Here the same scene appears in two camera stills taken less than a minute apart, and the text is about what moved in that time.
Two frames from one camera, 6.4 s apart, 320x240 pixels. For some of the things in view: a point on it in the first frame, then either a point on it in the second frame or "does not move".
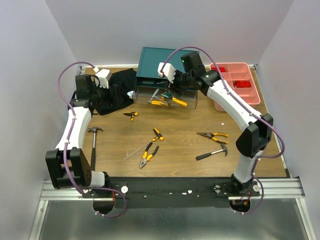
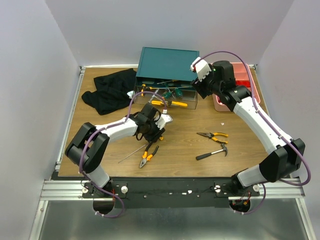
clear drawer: x=162 y=97 does not move
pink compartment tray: x=238 y=71 does not move
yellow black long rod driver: x=160 y=137 does not move
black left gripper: x=116 y=100 -> x=154 y=138
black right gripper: x=172 y=83 -> x=199 y=85
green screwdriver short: x=168 y=94 does not move
